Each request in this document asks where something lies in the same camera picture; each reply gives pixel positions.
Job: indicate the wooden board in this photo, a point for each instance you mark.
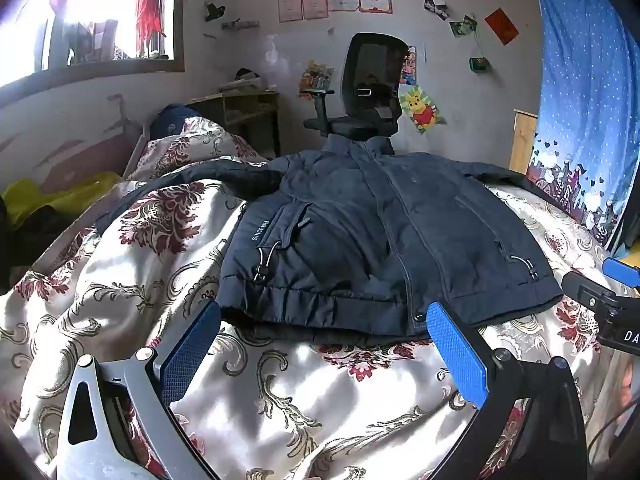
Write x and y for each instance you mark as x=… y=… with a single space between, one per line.
x=522 y=142

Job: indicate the dark blue padded jacket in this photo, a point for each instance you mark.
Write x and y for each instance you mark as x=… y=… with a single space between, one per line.
x=360 y=230

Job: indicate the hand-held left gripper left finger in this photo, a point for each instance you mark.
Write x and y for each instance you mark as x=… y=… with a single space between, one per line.
x=192 y=350

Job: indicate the yellow cloth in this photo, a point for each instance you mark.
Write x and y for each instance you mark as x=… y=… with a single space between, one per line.
x=60 y=197

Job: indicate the dark hanging clothes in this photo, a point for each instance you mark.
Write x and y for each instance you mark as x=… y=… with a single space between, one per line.
x=92 y=42

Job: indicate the black mesh office chair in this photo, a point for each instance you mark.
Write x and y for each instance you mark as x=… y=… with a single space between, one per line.
x=372 y=70

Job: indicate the green hanging box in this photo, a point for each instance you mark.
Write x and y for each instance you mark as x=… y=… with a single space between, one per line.
x=480 y=64

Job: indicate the red envelope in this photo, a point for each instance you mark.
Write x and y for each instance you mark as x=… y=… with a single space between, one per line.
x=501 y=26

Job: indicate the yellow bear poster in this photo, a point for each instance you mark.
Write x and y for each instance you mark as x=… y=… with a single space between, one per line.
x=422 y=110

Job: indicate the person's right hand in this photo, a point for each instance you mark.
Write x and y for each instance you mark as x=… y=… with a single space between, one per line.
x=630 y=385

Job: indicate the blue printed curtain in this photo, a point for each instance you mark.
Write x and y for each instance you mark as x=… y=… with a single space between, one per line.
x=580 y=85

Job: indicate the small wall shelf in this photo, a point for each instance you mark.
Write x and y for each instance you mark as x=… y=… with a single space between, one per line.
x=240 y=24

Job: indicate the pile of papers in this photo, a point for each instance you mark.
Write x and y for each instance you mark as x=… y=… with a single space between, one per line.
x=245 y=82

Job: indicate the wooden desk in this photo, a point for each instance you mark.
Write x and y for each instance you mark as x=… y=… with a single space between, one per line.
x=250 y=105

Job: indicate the black and white wall photos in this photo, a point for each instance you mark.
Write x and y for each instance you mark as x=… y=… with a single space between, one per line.
x=436 y=8

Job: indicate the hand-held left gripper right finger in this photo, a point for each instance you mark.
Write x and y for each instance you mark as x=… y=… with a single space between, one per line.
x=457 y=350

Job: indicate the cartoon figure poster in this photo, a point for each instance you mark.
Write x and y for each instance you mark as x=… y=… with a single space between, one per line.
x=409 y=65

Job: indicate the colourful cartoon poster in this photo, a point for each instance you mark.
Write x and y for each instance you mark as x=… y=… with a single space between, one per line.
x=316 y=77

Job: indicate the dark blue pillow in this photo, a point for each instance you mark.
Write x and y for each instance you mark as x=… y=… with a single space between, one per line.
x=169 y=120

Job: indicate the red hanging cloth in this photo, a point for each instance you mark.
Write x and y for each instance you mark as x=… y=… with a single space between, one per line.
x=149 y=10

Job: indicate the green wall photos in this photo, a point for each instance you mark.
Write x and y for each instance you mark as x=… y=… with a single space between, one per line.
x=462 y=26

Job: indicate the black wall ornament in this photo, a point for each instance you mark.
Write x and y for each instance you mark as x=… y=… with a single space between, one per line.
x=214 y=11

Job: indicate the floral quilt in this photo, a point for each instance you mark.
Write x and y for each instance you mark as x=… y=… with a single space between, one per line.
x=300 y=410

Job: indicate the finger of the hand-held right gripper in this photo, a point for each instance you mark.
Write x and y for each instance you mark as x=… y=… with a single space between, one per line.
x=622 y=272
x=592 y=295

